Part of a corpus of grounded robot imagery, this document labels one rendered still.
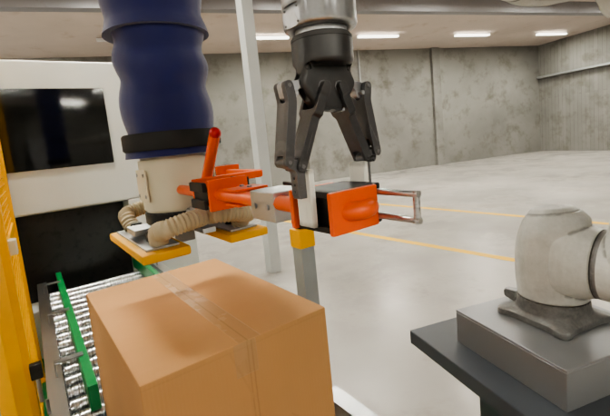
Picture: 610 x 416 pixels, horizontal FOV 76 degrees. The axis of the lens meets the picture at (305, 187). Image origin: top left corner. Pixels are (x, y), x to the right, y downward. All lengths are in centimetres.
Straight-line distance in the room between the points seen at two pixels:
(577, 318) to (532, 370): 17
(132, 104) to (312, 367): 70
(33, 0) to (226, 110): 567
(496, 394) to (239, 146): 1097
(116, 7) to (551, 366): 116
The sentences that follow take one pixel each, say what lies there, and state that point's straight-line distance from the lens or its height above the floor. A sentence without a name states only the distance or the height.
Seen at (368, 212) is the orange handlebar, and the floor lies 124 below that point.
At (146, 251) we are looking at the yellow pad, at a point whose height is 113.
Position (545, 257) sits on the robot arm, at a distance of 105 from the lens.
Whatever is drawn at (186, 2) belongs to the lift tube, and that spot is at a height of 165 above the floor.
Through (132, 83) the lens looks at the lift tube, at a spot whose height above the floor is 148.
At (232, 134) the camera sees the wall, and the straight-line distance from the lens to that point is 1163.
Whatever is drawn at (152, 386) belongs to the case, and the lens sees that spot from 78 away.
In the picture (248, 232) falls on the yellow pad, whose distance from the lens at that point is 92.
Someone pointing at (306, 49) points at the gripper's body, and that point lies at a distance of 47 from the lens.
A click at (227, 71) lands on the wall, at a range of 1183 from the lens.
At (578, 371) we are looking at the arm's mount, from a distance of 99.
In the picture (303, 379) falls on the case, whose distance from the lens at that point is 94.
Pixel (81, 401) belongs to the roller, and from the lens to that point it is 165.
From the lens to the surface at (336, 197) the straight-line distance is 44.
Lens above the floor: 132
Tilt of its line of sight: 7 degrees down
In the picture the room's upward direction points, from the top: 6 degrees counter-clockwise
